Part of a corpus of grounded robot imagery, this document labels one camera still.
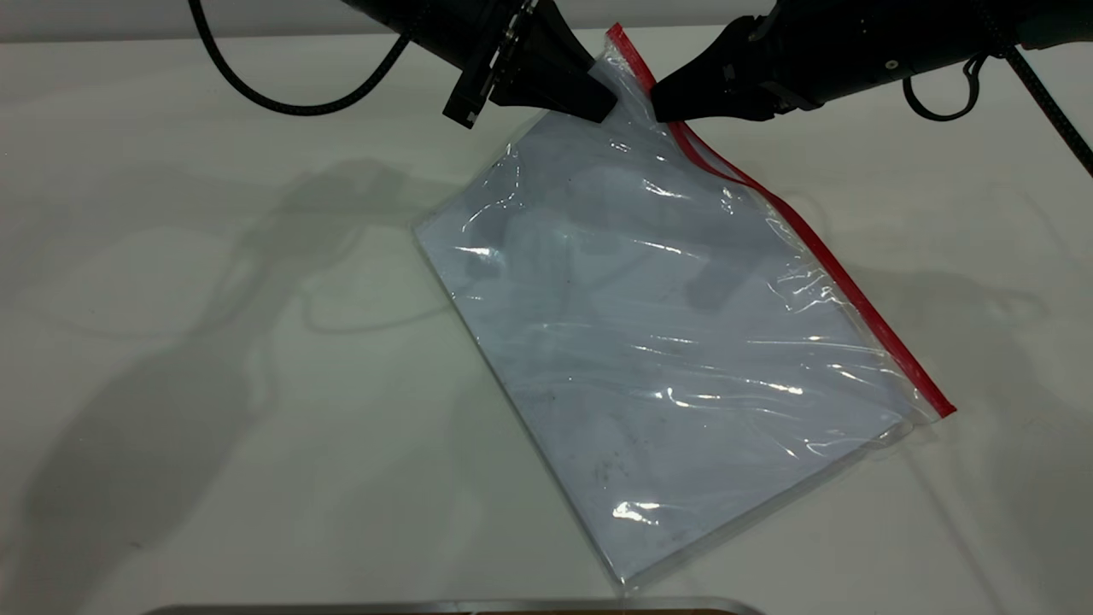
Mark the white paper sheets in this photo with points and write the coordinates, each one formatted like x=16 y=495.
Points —
x=649 y=367

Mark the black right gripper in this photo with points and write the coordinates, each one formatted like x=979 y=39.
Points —
x=871 y=43

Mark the clear plastic zipper bag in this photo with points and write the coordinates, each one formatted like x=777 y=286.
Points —
x=666 y=342

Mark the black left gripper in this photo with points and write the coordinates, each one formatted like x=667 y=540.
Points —
x=478 y=34

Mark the grey metal frame edge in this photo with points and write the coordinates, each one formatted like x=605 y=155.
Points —
x=461 y=607

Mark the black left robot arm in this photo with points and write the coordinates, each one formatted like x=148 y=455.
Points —
x=376 y=10

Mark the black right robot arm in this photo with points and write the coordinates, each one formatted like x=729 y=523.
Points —
x=1059 y=21

